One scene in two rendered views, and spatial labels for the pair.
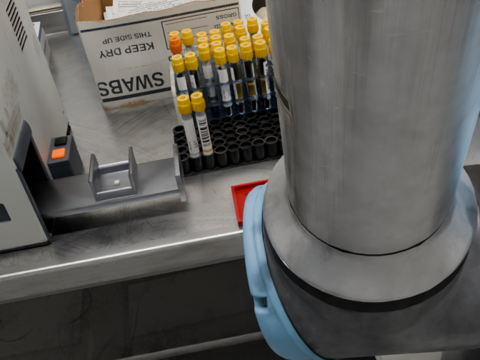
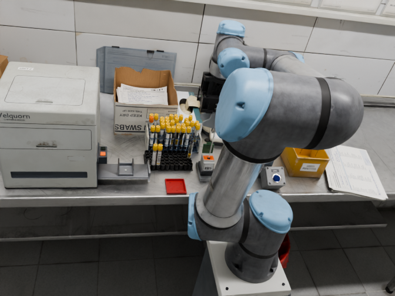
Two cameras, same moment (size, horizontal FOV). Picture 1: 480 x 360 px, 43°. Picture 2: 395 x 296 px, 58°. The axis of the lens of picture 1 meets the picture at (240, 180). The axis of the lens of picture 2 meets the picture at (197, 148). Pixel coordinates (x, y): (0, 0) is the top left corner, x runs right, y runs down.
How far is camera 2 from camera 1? 0.53 m
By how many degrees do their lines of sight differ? 12
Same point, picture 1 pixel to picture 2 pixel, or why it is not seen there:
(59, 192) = (103, 170)
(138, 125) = (129, 144)
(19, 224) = (89, 180)
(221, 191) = (161, 180)
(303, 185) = (210, 201)
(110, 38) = (126, 110)
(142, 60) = (135, 120)
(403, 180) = (230, 205)
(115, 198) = (125, 176)
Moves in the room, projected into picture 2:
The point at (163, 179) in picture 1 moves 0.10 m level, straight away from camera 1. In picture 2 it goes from (143, 172) to (137, 153)
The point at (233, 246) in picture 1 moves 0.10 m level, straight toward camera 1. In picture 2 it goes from (163, 201) to (166, 224)
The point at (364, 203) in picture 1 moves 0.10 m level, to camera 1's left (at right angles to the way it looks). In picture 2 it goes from (222, 208) to (176, 208)
